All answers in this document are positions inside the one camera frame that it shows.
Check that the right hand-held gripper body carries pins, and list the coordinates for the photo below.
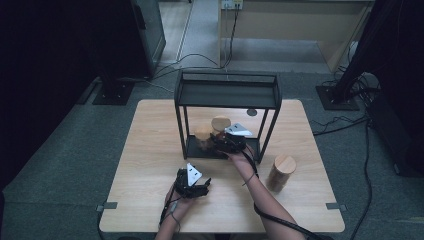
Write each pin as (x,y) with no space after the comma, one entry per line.
(237,130)

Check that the black stand base plate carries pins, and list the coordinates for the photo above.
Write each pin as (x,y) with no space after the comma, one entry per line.
(113,95)
(336,100)

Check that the tall jar with wooden lid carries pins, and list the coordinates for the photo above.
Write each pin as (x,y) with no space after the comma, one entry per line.
(220,122)

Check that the grey table edge bracket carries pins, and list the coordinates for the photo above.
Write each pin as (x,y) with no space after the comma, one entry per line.
(335,206)
(108,205)

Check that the black metal shelf rack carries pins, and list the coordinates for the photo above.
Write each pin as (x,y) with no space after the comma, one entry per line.
(226,95)

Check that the small jar with wooden lid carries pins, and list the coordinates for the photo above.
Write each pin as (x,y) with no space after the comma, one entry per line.
(203,133)

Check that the black equipment box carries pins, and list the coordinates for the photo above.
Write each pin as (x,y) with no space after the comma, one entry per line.
(396,140)

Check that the medium jar with wooden lid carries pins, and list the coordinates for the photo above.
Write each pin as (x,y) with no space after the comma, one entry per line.
(285,165)

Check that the dark grey cabinet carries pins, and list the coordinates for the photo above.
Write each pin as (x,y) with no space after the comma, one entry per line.
(151,33)

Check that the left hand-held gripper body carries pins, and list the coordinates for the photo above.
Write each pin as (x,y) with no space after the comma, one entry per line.
(194,176)

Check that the person's left hand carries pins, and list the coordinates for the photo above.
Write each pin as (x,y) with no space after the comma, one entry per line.
(176,206)

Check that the light wooden desk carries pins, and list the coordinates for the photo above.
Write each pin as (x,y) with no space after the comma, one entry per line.
(293,23)

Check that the white power strip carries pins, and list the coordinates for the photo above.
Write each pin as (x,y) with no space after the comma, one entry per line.
(231,4)

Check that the person's right hand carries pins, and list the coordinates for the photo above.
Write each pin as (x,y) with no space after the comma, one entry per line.
(245,163)

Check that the black wrist band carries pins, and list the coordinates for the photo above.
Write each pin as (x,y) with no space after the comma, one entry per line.
(252,178)

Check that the round grey table grommet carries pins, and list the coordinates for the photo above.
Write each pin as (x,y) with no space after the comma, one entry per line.
(252,112)

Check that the dark curtain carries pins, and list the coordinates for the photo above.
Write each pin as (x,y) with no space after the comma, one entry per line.
(50,66)

